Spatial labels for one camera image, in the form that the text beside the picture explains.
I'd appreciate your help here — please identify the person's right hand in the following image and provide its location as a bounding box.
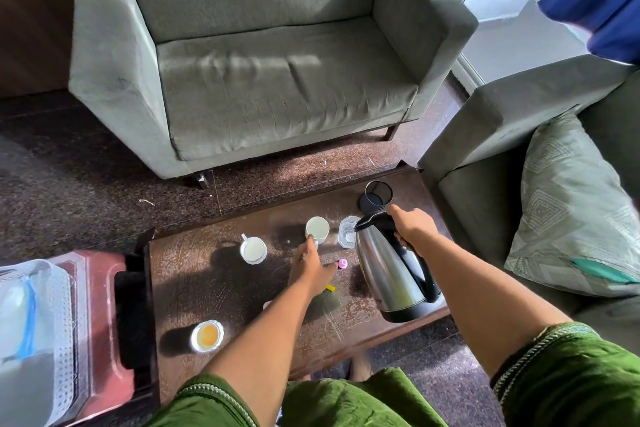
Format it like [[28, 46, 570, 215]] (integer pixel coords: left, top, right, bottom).
[[386, 205, 441, 252]]

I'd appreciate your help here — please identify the person's left hand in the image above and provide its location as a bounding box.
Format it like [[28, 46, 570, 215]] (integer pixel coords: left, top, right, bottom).
[[287, 235, 339, 298]]

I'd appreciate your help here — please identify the tall white mug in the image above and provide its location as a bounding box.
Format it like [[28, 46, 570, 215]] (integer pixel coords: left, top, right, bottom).
[[305, 216, 331, 248]]

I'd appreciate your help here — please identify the black mesh cup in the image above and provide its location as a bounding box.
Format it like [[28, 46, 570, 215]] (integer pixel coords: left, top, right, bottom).
[[357, 180, 393, 215]]

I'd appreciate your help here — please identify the clear glass tumbler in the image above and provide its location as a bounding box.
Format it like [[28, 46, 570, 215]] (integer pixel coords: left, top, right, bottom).
[[337, 215, 361, 248]]

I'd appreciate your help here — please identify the steel electric kettle black handle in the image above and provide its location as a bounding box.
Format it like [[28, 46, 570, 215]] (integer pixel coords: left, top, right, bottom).
[[353, 212, 443, 324]]

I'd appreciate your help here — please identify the white handled teacup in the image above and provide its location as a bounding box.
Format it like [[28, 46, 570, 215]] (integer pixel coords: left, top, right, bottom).
[[239, 233, 269, 266]]

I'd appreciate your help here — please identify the white scalloped rim cup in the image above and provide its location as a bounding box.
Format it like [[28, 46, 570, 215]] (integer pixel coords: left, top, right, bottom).
[[189, 319, 225, 354]]

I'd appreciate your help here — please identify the white perforated plastic basket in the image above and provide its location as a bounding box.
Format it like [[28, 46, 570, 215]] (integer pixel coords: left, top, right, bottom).
[[0, 259, 76, 427]]

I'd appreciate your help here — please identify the clear plastic bag blue zip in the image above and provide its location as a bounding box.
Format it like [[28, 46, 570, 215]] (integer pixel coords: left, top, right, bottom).
[[0, 274, 51, 412]]

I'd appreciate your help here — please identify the person's right forearm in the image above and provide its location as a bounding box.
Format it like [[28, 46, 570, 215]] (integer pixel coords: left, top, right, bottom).
[[415, 236, 573, 378]]

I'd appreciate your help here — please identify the person's left forearm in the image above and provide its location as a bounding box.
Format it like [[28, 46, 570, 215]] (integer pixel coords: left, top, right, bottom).
[[202, 286, 321, 427]]

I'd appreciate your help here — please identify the dark wooden coffee table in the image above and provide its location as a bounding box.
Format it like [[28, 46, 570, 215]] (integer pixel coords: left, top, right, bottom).
[[113, 161, 453, 405]]

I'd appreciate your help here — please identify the person's green garment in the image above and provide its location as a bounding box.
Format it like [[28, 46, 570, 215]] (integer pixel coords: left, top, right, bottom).
[[145, 322, 640, 427]]

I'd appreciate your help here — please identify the pale green patterned cushion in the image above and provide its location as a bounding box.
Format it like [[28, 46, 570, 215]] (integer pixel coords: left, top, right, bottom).
[[503, 113, 640, 298]]

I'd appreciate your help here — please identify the grey-green loveseat sofa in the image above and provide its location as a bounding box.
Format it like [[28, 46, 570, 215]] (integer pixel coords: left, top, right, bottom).
[[69, 0, 479, 181]]

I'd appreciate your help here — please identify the red plastic stool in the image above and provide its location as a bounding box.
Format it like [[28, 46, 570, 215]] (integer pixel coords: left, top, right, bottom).
[[49, 250, 149, 427]]

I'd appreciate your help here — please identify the brown wooden door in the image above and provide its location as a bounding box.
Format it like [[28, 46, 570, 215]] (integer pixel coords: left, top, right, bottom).
[[0, 0, 76, 98]]

